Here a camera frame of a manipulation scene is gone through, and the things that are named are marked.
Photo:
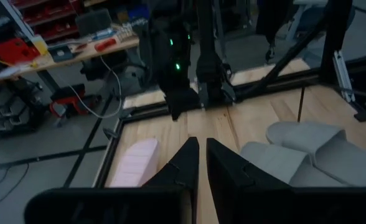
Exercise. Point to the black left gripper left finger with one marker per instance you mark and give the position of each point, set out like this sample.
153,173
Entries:
184,169

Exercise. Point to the red storage bin rack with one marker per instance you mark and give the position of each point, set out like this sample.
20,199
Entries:
52,18

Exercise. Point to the red and black cart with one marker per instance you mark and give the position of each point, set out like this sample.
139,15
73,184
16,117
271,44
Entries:
71,99

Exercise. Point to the small red flat box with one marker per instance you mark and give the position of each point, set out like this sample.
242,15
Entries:
105,45

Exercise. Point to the pink rubber slide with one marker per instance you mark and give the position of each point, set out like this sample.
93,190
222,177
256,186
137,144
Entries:
136,161

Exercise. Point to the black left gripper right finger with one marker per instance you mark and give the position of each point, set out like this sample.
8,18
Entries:
228,174

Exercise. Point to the silver aluminium extrusion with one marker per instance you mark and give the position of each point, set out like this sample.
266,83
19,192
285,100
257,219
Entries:
343,74

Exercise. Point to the yellow container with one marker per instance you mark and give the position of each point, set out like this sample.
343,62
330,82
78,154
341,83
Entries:
40,45

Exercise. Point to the large red case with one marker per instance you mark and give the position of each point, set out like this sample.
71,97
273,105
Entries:
13,49

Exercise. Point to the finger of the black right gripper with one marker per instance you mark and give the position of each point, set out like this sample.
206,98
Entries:
183,101

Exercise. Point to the black drawer organizer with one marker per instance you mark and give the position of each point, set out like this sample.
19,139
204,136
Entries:
92,21

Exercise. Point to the long wooden workbench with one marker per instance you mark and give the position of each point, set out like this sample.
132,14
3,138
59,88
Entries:
77,56

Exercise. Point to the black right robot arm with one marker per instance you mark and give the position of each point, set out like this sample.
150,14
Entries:
214,71

